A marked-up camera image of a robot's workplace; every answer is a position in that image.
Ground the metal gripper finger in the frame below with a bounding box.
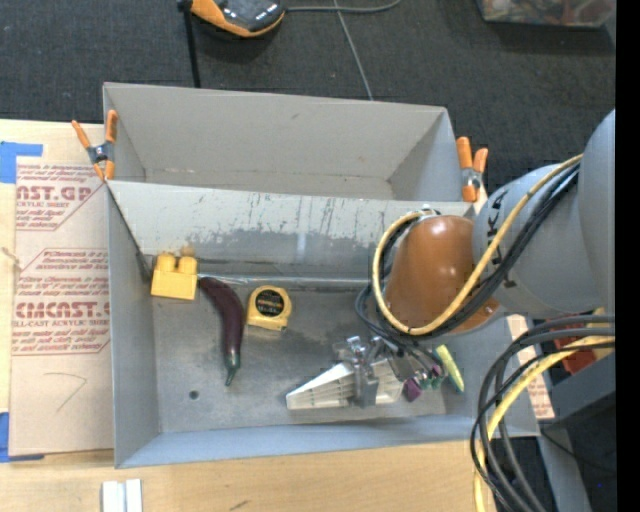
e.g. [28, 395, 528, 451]
[353, 361, 382, 408]
[333, 335, 374, 365]

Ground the yellow green flat object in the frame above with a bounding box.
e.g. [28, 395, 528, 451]
[433, 344, 466, 394]

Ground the yellow toy brick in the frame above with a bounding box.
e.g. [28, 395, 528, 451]
[150, 252, 199, 302]

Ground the grey metal bin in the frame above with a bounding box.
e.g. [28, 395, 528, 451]
[102, 82, 541, 470]

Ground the white ridged wedge block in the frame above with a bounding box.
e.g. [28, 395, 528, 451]
[285, 360, 407, 412]

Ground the purple toy eggplant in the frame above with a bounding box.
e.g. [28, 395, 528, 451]
[198, 276, 247, 387]

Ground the brown cardboard board red print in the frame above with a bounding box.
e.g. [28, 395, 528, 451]
[0, 118, 117, 459]

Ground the yellow tape measure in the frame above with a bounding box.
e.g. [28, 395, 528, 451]
[246, 284, 293, 331]

